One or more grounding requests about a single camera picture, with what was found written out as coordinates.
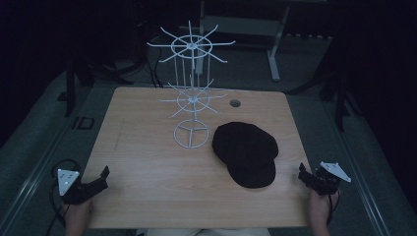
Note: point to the person's left hand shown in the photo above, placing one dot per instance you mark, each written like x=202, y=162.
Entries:
x=79, y=209

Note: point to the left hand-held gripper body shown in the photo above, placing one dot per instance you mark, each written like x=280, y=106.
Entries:
x=76, y=191

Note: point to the grey metal floor rail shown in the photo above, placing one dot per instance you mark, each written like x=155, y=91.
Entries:
x=32, y=183
x=364, y=183

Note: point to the black rectangular floor frame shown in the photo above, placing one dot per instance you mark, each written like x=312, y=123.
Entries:
x=83, y=123

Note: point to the white metal desk frame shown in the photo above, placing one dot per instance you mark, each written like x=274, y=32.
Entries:
x=274, y=49

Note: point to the person's right hand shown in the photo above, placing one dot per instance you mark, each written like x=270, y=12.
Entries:
x=319, y=205

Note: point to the black metal stand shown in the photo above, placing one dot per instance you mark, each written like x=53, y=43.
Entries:
x=70, y=88
x=341, y=101

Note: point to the black cap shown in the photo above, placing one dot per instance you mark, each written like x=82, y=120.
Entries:
x=246, y=154

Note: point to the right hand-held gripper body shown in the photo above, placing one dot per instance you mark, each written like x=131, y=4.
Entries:
x=326, y=182

